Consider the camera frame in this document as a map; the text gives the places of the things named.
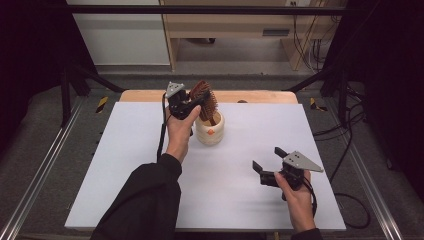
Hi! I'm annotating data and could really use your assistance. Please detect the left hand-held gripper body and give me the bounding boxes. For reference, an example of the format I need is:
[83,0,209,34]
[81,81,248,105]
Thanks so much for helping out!
[165,81,198,120]

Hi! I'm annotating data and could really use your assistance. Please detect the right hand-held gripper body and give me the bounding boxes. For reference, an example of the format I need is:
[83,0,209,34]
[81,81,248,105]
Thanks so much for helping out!
[259,150,324,192]

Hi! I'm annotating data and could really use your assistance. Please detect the brown wooden hairbrush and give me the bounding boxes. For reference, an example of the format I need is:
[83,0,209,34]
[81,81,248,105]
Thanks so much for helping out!
[189,79,219,127]

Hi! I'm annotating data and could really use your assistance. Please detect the cream ribbed cup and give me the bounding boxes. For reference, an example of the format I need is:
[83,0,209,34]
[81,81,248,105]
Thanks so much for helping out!
[194,111,226,146]

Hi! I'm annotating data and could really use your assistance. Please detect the person's left hand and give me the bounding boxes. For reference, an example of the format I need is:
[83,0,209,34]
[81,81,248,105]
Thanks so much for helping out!
[165,105,202,164]

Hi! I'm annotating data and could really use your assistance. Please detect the person's right hand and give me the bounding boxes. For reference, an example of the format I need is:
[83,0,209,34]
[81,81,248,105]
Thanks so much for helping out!
[274,170,316,233]

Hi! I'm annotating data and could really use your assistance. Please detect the wooden table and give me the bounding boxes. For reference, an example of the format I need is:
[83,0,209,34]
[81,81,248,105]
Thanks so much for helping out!
[119,89,299,105]

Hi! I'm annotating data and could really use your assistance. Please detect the white table board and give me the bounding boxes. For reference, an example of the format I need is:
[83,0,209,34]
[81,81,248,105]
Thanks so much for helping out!
[64,101,347,233]

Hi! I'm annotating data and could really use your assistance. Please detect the yellow black tape strip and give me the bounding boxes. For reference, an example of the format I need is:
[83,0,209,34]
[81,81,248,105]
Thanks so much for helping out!
[95,96,110,114]
[309,97,329,113]

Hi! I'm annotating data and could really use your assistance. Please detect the black metal stand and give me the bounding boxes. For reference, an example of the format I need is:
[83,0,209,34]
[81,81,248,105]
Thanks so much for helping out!
[283,64,351,128]
[59,63,126,128]

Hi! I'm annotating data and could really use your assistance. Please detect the light wooden desk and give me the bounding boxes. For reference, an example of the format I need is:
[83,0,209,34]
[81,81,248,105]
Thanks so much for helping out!
[159,0,348,72]

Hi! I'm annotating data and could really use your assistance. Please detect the white cabinet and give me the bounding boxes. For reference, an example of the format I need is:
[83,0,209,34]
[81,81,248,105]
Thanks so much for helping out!
[65,0,171,66]

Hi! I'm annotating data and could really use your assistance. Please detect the black horizontal bar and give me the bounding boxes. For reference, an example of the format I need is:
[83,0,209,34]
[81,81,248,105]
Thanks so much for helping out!
[64,4,348,16]

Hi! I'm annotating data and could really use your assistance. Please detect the black curtain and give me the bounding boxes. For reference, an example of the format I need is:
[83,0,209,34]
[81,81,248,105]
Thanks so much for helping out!
[323,0,424,194]
[0,0,98,158]

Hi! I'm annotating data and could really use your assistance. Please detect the left hand-held gripper cable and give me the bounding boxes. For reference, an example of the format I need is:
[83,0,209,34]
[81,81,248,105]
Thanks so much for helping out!
[156,92,168,163]

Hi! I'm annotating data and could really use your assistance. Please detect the hand-held gripper cable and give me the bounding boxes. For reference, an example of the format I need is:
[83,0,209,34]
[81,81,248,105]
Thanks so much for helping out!
[156,92,168,163]
[301,179,318,218]

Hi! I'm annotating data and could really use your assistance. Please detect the right hand-held gripper cable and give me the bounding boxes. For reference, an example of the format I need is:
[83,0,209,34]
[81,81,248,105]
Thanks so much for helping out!
[301,179,318,218]

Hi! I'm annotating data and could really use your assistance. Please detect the black floor cables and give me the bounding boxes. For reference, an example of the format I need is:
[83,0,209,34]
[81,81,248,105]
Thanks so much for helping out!
[313,84,368,183]

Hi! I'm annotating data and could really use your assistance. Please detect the aluminium floor rail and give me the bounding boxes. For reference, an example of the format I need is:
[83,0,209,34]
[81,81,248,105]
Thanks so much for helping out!
[0,96,86,240]
[328,99,404,240]

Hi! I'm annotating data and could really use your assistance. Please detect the looped black floor cable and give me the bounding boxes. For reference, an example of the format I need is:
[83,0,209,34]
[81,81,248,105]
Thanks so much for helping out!
[333,192,372,230]

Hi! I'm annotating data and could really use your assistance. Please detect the black cables under desk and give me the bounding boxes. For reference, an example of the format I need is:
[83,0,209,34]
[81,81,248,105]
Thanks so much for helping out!
[291,1,334,73]

